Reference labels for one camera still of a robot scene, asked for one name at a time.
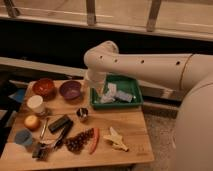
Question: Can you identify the black rectangular block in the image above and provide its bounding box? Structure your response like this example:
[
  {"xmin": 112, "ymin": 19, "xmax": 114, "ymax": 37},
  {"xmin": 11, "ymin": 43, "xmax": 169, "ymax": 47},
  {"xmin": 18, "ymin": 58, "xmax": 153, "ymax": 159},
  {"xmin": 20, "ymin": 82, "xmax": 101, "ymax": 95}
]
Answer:
[{"xmin": 48, "ymin": 115, "xmax": 70, "ymax": 133}]

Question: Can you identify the blue plastic cup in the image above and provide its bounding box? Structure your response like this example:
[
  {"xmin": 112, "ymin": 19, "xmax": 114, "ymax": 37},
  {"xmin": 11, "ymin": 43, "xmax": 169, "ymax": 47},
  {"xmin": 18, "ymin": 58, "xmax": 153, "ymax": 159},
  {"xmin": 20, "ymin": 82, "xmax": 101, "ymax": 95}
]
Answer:
[{"xmin": 14, "ymin": 129, "xmax": 33, "ymax": 147}]

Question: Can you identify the white crumpled packet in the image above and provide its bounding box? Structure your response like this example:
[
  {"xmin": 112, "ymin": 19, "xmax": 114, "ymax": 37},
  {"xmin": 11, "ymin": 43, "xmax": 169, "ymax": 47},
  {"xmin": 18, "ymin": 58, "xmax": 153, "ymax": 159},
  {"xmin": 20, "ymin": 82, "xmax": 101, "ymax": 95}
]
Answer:
[{"xmin": 100, "ymin": 83, "xmax": 117, "ymax": 103}]

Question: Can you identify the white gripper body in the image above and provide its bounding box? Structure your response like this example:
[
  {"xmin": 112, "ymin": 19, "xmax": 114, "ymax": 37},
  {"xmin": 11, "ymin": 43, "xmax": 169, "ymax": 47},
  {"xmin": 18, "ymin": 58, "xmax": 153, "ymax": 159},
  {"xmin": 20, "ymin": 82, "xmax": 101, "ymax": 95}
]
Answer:
[{"xmin": 84, "ymin": 69, "xmax": 106, "ymax": 93}]

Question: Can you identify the purple bowl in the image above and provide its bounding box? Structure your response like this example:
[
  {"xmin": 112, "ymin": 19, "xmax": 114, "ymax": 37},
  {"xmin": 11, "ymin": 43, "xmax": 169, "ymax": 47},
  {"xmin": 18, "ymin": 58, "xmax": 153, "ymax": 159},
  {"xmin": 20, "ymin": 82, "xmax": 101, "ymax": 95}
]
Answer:
[{"xmin": 59, "ymin": 80, "xmax": 81, "ymax": 100}]

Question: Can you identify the small metal cup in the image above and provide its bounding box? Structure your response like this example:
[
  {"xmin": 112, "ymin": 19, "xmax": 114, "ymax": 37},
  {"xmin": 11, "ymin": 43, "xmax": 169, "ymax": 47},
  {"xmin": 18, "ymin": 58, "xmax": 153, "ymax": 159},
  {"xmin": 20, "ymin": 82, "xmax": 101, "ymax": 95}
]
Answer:
[{"xmin": 76, "ymin": 108, "xmax": 88, "ymax": 122}]

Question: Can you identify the white cup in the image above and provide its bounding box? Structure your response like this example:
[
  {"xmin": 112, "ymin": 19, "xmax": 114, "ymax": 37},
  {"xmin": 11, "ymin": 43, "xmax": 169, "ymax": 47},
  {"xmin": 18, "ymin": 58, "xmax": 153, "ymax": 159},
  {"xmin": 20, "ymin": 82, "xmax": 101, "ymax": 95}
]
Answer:
[{"xmin": 27, "ymin": 95, "xmax": 45, "ymax": 115}]

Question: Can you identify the red chili pepper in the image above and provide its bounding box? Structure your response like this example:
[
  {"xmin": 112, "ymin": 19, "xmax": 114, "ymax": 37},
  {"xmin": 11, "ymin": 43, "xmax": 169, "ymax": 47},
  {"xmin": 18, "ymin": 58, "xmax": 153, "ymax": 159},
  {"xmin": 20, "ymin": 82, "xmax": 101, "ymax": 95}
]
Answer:
[{"xmin": 89, "ymin": 128, "xmax": 99, "ymax": 154}]

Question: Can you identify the bunch of dark grapes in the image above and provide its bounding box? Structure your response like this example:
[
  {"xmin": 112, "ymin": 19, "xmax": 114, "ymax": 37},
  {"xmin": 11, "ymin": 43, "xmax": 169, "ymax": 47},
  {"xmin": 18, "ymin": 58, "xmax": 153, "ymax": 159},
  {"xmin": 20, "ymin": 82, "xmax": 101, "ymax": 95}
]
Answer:
[{"xmin": 64, "ymin": 128, "xmax": 94, "ymax": 153}]

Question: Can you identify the wooden board table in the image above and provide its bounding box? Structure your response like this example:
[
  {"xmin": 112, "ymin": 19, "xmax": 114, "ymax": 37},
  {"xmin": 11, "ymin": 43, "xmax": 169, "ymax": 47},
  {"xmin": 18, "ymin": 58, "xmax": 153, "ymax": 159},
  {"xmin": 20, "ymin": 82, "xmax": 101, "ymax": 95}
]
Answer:
[{"xmin": 0, "ymin": 89, "xmax": 154, "ymax": 171}]

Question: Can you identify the blue cloth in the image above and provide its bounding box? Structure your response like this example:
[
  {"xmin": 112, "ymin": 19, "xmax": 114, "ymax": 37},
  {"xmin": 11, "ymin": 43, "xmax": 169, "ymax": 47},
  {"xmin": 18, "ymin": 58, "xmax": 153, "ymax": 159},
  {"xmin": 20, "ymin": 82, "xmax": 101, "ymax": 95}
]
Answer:
[{"xmin": 10, "ymin": 88, "xmax": 26, "ymax": 103}]

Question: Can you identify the apple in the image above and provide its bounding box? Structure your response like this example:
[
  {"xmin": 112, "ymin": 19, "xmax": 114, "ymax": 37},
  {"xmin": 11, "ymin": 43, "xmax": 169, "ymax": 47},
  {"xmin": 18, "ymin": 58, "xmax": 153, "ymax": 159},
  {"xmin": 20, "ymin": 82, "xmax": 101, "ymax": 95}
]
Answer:
[{"xmin": 24, "ymin": 115, "xmax": 40, "ymax": 131}]

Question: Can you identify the green plastic tray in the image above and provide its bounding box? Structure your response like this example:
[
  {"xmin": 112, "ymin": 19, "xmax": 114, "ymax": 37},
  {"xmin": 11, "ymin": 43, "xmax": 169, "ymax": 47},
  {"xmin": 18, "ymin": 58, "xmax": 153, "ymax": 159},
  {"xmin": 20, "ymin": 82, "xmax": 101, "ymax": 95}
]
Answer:
[{"xmin": 90, "ymin": 75, "xmax": 143, "ymax": 110}]

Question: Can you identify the metal fork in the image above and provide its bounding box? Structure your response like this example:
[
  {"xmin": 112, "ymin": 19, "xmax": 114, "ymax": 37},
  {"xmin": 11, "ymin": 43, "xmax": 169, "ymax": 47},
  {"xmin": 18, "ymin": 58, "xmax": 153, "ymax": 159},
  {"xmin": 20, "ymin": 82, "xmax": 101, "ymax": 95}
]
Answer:
[{"xmin": 40, "ymin": 117, "xmax": 49, "ymax": 140}]

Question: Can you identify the black brush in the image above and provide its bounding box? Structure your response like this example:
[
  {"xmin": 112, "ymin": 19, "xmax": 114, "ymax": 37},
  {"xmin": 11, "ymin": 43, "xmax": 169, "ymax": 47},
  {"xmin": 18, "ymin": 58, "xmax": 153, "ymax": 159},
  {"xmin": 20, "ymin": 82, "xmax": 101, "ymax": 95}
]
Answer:
[{"xmin": 32, "ymin": 142, "xmax": 49, "ymax": 160}]

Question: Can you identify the peeled banana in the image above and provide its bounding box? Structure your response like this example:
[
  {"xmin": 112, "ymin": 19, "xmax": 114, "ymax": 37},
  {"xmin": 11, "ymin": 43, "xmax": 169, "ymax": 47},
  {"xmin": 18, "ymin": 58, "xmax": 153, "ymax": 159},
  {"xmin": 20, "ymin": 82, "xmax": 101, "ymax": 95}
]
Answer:
[{"xmin": 103, "ymin": 127, "xmax": 129, "ymax": 152}]

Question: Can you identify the black handled spatula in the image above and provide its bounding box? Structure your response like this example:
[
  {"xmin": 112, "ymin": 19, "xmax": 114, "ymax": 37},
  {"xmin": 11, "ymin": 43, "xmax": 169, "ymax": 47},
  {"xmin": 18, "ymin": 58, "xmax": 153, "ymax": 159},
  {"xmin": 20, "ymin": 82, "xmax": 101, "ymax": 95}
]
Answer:
[{"xmin": 41, "ymin": 121, "xmax": 73, "ymax": 150}]

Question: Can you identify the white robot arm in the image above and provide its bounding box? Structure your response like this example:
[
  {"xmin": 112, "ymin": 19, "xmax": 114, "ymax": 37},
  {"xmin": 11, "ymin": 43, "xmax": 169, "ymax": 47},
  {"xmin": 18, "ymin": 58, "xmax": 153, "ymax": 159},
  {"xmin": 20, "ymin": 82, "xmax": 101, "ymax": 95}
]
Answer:
[{"xmin": 84, "ymin": 41, "xmax": 213, "ymax": 171}]

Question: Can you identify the red bowl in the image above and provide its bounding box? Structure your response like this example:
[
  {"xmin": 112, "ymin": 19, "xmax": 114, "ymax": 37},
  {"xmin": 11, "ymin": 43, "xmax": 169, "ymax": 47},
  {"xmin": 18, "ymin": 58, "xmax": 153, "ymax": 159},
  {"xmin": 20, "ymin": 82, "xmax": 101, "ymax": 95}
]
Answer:
[{"xmin": 32, "ymin": 78, "xmax": 55, "ymax": 97}]

